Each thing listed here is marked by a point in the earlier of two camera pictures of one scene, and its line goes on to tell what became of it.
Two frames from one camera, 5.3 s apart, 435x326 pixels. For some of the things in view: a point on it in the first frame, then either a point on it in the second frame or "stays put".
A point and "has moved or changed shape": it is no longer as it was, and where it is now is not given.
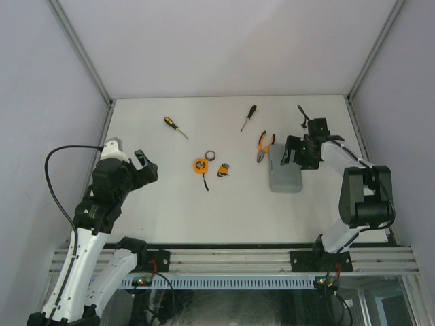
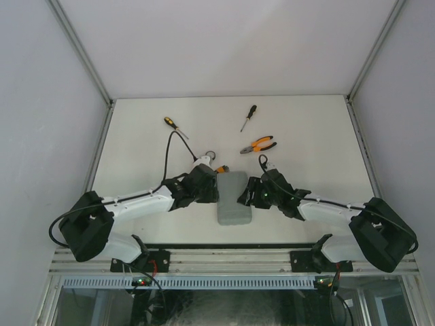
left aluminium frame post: [85, 59] stays put
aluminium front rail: [227, 261] stays put
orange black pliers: [262, 150] has moved or changed shape
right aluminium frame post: [349, 96] stays put
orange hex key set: [223, 170] stays put
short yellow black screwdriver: [168, 120] stays put
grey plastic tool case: [287, 177] to [232, 185]
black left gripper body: [135, 179] to [207, 195]
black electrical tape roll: [209, 159] stays put
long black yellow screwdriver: [252, 110] stays put
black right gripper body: [302, 155] to [261, 198]
